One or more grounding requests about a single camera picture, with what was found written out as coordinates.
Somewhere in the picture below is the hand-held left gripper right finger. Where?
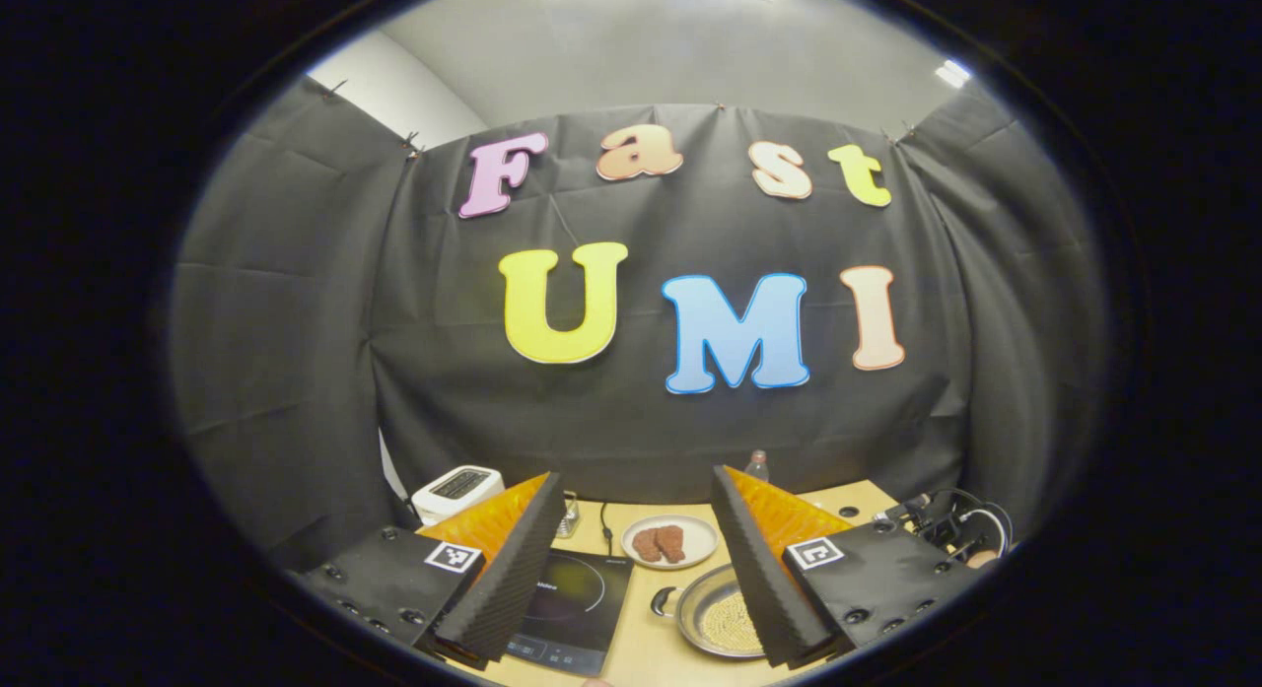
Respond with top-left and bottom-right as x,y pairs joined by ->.
710,463 -> 987,668

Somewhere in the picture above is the white round plate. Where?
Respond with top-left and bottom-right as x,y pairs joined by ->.
621,515 -> 719,571

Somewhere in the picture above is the pile of soybeans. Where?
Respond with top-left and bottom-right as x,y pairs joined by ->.
712,593 -> 765,656

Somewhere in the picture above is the steel pot with black handle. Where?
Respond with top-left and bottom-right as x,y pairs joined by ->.
651,563 -> 780,660

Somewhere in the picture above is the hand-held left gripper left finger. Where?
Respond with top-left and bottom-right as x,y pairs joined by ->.
296,470 -> 568,668

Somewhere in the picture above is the black induction cooktop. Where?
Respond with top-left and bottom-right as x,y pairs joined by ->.
505,547 -> 635,678

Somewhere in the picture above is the white toaster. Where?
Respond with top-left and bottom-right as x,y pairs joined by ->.
411,465 -> 506,526

